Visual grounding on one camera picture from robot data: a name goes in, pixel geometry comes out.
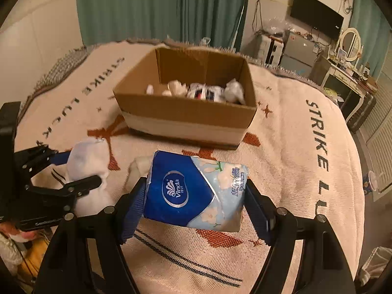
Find grey mini fridge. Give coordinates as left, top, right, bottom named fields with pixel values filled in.
left=280, top=31, right=321, bottom=72

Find white dressing table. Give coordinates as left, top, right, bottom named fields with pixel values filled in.
left=320, top=58, right=378, bottom=106

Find oval white-framed mirror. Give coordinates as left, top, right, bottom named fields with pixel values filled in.
left=338, top=27, right=362, bottom=63

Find green curtain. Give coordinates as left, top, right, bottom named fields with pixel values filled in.
left=74, top=0, right=252, bottom=53
left=349, top=0, right=392, bottom=81

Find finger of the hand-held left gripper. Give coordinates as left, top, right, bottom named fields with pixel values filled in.
left=24, top=175, right=102, bottom=209
left=15, top=145, right=73, bottom=180

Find person's left forearm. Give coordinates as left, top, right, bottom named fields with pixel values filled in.
left=0, top=220, right=34, bottom=279

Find white appliance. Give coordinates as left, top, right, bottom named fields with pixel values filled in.
left=256, top=34, right=287, bottom=67

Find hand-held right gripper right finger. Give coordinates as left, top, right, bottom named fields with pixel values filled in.
left=244, top=178, right=359, bottom=294

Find crumpled items inside box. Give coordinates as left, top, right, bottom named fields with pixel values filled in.
left=187, top=83, right=226, bottom=102

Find black wall television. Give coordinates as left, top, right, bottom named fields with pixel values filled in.
left=290, top=0, right=344, bottom=40

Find cream printed blanket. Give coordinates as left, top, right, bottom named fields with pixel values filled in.
left=15, top=38, right=372, bottom=294

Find dark cabinet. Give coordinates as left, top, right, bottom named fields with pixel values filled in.
left=345, top=92, right=378, bottom=133

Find yellow cloth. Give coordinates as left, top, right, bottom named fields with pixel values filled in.
left=18, top=236, right=53, bottom=284

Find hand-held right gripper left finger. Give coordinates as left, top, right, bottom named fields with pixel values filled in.
left=34, top=177, right=149, bottom=294

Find blue tissue pack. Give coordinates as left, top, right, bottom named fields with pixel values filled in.
left=143, top=151, right=249, bottom=232

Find cardboard box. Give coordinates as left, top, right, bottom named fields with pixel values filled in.
left=113, top=47, right=258, bottom=150

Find white balled sock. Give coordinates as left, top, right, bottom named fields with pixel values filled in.
left=162, top=80, right=188, bottom=97

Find white crumpled plastic bag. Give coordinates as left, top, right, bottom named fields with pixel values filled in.
left=225, top=79, right=246, bottom=104

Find plastic cup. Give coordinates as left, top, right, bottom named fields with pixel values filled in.
left=363, top=170, right=381, bottom=194

